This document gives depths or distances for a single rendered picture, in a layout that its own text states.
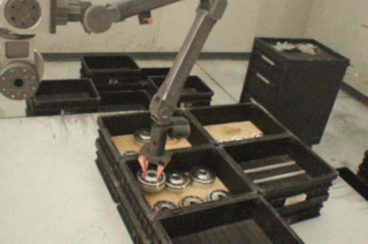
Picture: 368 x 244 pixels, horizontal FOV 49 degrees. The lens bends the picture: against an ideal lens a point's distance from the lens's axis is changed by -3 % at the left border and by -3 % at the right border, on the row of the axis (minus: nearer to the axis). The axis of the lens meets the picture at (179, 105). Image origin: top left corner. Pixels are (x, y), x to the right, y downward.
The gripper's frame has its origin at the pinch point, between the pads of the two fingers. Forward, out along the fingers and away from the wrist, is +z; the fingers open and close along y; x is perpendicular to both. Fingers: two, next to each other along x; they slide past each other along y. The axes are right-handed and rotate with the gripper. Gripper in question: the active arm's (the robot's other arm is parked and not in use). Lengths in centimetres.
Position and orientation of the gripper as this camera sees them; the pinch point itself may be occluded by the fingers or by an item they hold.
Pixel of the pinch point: (152, 173)
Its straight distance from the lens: 145.0
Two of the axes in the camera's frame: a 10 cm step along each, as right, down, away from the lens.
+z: -1.7, 8.7, 4.5
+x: -3.3, 3.8, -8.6
